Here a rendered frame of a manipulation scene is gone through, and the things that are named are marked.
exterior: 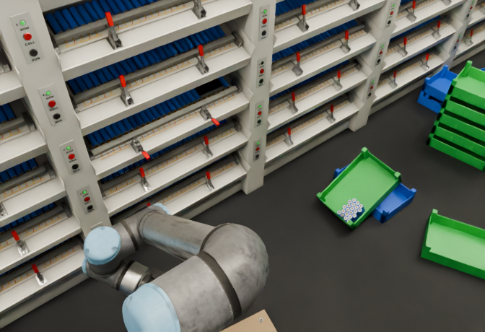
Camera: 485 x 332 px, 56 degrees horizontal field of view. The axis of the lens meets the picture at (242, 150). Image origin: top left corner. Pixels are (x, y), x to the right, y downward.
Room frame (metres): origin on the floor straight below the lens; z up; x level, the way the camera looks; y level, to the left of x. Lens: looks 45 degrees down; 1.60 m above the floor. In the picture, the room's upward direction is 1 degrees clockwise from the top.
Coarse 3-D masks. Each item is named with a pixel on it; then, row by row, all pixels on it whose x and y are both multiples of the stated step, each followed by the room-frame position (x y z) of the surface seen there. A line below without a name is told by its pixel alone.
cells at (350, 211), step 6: (354, 198) 1.20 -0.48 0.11; (348, 204) 1.19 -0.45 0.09; (354, 204) 1.18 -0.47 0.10; (360, 204) 1.17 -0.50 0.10; (342, 210) 1.17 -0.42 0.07; (348, 210) 1.16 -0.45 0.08; (354, 210) 1.16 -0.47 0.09; (360, 210) 1.15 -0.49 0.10; (342, 216) 1.14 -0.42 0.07; (348, 216) 1.14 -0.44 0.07; (354, 216) 1.13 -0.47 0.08; (360, 216) 1.16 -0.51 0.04
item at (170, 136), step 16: (240, 80) 1.34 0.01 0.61; (240, 96) 1.31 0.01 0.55; (224, 112) 1.24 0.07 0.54; (176, 128) 1.13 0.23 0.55; (192, 128) 1.15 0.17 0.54; (128, 144) 1.05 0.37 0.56; (144, 144) 1.06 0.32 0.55; (160, 144) 1.07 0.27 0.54; (96, 160) 0.97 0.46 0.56; (112, 160) 0.98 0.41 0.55; (128, 160) 1.00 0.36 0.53; (96, 176) 0.93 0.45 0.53
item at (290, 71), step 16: (336, 32) 1.70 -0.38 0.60; (352, 32) 1.72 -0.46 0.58; (368, 32) 1.76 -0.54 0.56; (288, 48) 1.56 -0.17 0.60; (304, 48) 1.58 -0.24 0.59; (320, 48) 1.62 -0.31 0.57; (336, 48) 1.64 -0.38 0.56; (352, 48) 1.66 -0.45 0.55; (368, 48) 1.72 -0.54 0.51; (272, 64) 1.46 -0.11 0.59; (288, 64) 1.50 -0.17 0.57; (304, 64) 1.52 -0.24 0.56; (320, 64) 1.54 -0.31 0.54; (336, 64) 1.60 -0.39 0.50; (272, 80) 1.41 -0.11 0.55; (288, 80) 1.43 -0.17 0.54; (304, 80) 1.49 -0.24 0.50
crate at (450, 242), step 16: (432, 224) 1.15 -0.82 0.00; (448, 224) 1.14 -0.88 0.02; (464, 224) 1.12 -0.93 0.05; (432, 240) 1.07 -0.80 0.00; (448, 240) 1.07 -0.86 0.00; (464, 240) 1.07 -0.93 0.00; (480, 240) 1.08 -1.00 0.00; (432, 256) 0.98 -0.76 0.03; (448, 256) 1.00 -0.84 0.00; (464, 256) 1.00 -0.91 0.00; (480, 256) 1.00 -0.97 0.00; (480, 272) 0.91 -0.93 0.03
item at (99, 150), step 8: (232, 88) 1.32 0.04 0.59; (216, 96) 1.27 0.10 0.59; (224, 96) 1.29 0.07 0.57; (200, 104) 1.22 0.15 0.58; (208, 104) 1.24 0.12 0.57; (176, 112) 1.18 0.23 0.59; (184, 112) 1.18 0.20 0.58; (160, 120) 1.14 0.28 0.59; (168, 120) 1.14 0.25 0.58; (184, 120) 1.17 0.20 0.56; (144, 128) 1.09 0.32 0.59; (152, 128) 1.10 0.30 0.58; (128, 136) 1.05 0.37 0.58; (136, 136) 1.07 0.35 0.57; (104, 144) 1.01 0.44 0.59; (112, 144) 1.02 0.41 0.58; (120, 144) 1.03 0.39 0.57; (96, 152) 0.98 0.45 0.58
